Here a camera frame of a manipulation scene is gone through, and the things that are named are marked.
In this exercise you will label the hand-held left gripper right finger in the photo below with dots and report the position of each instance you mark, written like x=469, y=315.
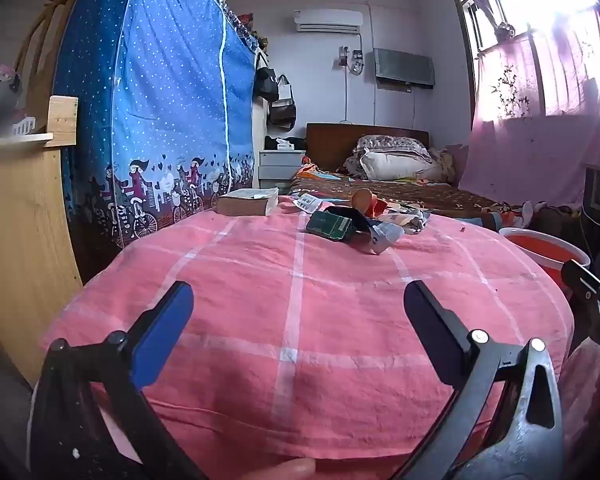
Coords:
x=430, y=330

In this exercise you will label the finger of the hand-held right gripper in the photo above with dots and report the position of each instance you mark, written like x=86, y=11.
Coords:
x=585, y=277

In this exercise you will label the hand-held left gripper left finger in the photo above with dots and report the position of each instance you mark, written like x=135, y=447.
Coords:
x=165, y=330

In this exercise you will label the orange bucket with white rim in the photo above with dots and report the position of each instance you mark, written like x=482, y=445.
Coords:
x=540, y=252

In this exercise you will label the person's left hand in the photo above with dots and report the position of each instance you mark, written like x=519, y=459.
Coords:
x=292, y=470

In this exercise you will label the cream crumpled wrapper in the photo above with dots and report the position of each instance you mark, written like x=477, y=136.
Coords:
x=405, y=220

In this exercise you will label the pink checked blanket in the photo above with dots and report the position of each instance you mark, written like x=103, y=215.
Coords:
x=290, y=335

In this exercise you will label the black pouch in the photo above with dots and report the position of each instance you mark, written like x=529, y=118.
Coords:
x=357, y=220

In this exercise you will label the green packet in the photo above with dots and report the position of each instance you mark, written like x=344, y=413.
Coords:
x=330, y=225

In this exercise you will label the brown curved wrapper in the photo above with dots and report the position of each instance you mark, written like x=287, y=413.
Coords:
x=362, y=200

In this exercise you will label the thick old book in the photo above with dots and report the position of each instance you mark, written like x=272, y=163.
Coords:
x=245, y=202

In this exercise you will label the pink curtain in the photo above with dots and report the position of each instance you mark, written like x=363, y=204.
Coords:
x=530, y=135

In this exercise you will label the cream pillow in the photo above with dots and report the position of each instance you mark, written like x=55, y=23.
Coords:
x=395, y=166

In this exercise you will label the beige crumpled cloth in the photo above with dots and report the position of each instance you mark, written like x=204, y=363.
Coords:
x=450, y=162

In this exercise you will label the white labelled packet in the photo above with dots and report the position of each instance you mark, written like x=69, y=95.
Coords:
x=307, y=202

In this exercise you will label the light wooden shelf unit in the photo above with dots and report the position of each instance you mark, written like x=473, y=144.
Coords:
x=20, y=220

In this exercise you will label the floral patterned pillow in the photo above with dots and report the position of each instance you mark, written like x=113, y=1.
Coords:
x=390, y=144

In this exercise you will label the white nightstand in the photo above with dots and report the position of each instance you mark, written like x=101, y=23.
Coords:
x=280, y=170

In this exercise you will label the wooden bed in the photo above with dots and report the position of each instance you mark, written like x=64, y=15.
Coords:
x=330, y=142

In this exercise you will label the black cloth on nightstand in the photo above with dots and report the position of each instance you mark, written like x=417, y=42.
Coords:
x=292, y=142

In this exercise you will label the blue dotted fabric wardrobe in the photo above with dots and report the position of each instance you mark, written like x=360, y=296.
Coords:
x=170, y=85

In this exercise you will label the white plastic rack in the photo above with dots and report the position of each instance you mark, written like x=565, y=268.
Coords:
x=24, y=126

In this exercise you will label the brown handbag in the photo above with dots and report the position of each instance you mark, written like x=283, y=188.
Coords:
x=282, y=110

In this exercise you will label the black handbag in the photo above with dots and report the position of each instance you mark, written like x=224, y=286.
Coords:
x=266, y=82

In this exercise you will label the grey pink toy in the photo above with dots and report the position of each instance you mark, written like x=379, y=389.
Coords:
x=2, y=95

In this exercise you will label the red artificial flowers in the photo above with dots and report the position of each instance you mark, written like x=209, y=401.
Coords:
x=246, y=22

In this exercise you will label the white air conditioner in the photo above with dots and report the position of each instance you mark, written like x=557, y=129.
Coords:
x=327, y=20

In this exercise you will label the wall-mounted television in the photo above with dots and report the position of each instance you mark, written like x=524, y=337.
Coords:
x=404, y=67

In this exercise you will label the wall socket with chargers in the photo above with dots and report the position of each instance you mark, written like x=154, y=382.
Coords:
x=351, y=59

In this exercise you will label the window with frame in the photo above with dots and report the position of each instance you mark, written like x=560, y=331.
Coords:
x=475, y=15

